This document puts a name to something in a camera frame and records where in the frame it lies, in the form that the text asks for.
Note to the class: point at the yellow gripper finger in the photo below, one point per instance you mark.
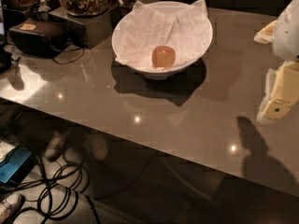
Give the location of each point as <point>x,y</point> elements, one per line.
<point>285,93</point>

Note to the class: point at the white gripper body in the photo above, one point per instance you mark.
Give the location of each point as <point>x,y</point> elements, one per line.
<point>288,34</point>

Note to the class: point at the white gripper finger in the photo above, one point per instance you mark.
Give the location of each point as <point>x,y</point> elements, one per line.
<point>268,87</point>

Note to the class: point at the red yellow apple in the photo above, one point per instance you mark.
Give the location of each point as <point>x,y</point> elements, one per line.
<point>163,56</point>

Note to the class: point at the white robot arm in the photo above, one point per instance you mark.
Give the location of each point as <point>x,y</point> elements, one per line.
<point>265,36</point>

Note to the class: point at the white bowl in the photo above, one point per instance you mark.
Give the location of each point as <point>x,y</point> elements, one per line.
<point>162,73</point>

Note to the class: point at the white paper napkin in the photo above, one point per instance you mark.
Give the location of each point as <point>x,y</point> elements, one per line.
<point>146,34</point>

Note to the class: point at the grey metal box stand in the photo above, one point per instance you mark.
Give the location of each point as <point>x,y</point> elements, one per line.
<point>85,31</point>

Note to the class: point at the white shoe under table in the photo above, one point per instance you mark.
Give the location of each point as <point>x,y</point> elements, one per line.
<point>56,145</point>

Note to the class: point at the black device with label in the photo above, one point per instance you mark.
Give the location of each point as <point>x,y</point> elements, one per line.
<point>44,39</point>

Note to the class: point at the metal scoop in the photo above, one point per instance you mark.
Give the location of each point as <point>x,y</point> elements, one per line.
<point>43,6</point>

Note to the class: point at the blue box on floor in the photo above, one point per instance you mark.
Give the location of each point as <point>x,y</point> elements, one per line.
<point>15,166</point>

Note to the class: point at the white shoe bottom left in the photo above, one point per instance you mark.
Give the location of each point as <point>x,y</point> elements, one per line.
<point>9,206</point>

